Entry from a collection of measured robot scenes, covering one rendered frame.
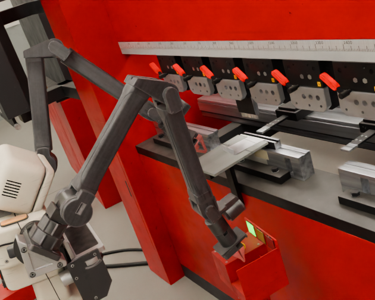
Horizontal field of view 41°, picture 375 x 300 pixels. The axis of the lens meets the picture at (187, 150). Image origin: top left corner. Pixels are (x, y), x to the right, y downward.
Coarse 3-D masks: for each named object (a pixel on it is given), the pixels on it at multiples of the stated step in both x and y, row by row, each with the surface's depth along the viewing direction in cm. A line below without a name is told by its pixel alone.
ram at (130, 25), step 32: (128, 0) 222; (160, 0) 200; (192, 0) 183; (224, 0) 168; (256, 0) 155; (288, 0) 144; (320, 0) 135; (352, 0) 127; (128, 32) 236; (160, 32) 212; (192, 32) 192; (224, 32) 176; (256, 32) 162; (288, 32) 150; (320, 32) 140; (352, 32) 131
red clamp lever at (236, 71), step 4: (236, 68) 175; (236, 72) 174; (240, 72) 174; (240, 76) 173; (244, 76) 173; (244, 80) 173; (248, 80) 173; (248, 84) 171; (252, 84) 172; (248, 88) 172
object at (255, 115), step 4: (236, 100) 195; (244, 100) 191; (248, 100) 188; (252, 100) 187; (240, 104) 194; (244, 104) 192; (248, 104) 190; (252, 104) 187; (256, 104) 188; (240, 108) 195; (244, 108) 193; (248, 108) 191; (252, 108) 189; (256, 108) 189; (244, 112) 194; (248, 112) 192; (252, 112) 190; (256, 112) 189; (244, 116) 197; (248, 116) 195; (252, 116) 193; (256, 116) 191
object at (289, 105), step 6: (288, 102) 209; (282, 108) 207; (288, 108) 204; (294, 108) 201; (276, 114) 210; (282, 114) 207; (288, 114) 204; (294, 114) 201; (300, 114) 202; (306, 114) 203; (276, 120) 204; (282, 120) 203; (294, 120) 203; (264, 126) 202; (270, 126) 200; (258, 132) 200; (264, 132) 199
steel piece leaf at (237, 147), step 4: (240, 140) 197; (244, 140) 196; (248, 140) 195; (236, 144) 195; (240, 144) 194; (244, 144) 193; (248, 144) 192; (252, 144) 191; (224, 148) 193; (228, 148) 190; (232, 148) 193; (236, 148) 192; (240, 148) 191; (244, 148) 190; (232, 152) 188; (236, 152) 188
